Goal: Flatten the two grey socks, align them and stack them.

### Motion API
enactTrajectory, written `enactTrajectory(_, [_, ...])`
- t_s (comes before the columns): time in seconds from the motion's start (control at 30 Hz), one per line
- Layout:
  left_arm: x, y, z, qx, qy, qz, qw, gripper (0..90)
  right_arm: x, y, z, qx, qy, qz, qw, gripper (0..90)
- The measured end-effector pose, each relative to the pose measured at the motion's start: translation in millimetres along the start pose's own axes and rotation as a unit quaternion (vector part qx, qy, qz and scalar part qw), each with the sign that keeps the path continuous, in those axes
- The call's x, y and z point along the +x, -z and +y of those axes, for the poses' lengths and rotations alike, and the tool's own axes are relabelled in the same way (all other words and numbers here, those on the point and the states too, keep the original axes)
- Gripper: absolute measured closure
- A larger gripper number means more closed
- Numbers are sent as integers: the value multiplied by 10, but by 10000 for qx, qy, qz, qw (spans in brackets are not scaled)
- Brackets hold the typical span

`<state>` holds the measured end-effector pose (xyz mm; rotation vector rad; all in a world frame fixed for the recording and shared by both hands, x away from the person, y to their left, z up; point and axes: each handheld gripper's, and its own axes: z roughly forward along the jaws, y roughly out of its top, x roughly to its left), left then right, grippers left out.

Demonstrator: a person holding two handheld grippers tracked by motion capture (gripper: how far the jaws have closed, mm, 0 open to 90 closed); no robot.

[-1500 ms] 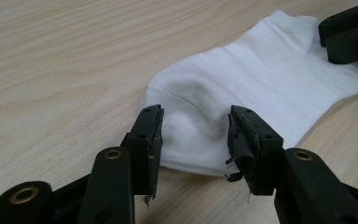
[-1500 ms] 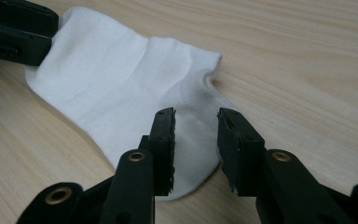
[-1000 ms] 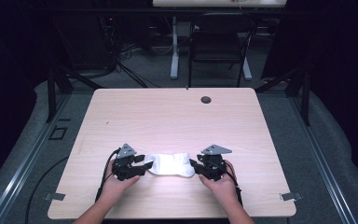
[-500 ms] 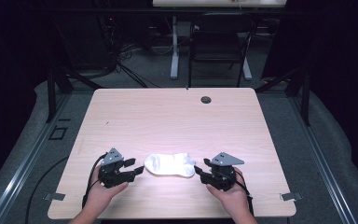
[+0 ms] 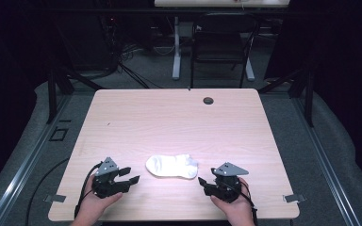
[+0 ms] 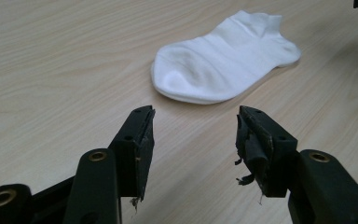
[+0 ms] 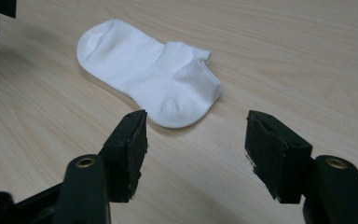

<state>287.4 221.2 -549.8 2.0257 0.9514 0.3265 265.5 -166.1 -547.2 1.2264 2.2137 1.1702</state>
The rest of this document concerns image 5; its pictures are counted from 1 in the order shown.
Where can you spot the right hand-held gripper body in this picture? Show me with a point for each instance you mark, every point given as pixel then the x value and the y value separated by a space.
pixel 227 185

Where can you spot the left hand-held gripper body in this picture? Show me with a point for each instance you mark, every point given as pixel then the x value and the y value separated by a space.
pixel 106 182

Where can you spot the white ankle sock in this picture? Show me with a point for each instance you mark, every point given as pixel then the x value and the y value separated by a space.
pixel 192 163
pixel 166 166

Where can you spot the person's left hand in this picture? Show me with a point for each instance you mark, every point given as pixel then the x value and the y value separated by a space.
pixel 95 204

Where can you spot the person's right hand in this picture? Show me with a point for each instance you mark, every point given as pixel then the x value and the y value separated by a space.
pixel 235 208

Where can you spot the black folding chair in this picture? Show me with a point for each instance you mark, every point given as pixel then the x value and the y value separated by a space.
pixel 223 47

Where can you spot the white desk with legs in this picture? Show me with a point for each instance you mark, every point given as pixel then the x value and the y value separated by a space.
pixel 177 47

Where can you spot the grey metal table bracket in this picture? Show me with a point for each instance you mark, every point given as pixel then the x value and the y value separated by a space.
pixel 55 198
pixel 293 198

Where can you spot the aluminium floor rail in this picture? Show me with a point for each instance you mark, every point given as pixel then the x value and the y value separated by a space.
pixel 326 169
pixel 19 175

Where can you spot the black metal stand frame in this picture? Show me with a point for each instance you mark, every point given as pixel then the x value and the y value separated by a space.
pixel 56 88
pixel 304 91

